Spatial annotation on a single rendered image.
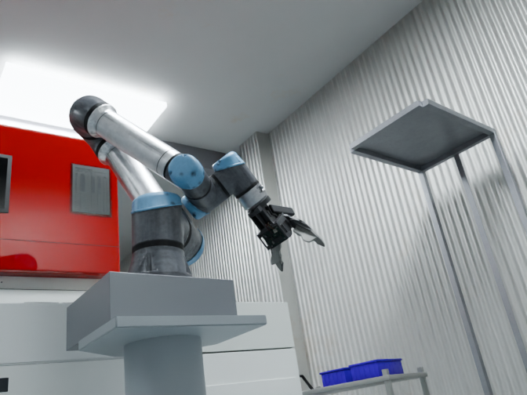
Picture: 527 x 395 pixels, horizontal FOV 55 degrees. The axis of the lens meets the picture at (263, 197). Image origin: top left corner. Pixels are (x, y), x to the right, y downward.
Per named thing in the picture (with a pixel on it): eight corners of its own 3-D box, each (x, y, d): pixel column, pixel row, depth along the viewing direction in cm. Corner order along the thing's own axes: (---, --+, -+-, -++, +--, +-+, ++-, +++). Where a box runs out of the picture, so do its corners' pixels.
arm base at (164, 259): (206, 283, 110) (203, 240, 114) (139, 279, 101) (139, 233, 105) (176, 301, 121) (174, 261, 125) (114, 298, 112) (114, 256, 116)
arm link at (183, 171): (72, 71, 135) (210, 155, 116) (92, 95, 145) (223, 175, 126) (42, 104, 132) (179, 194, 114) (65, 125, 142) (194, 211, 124)
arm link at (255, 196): (241, 193, 140) (263, 177, 136) (252, 206, 140) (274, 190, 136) (232, 202, 133) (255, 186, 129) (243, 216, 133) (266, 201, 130)
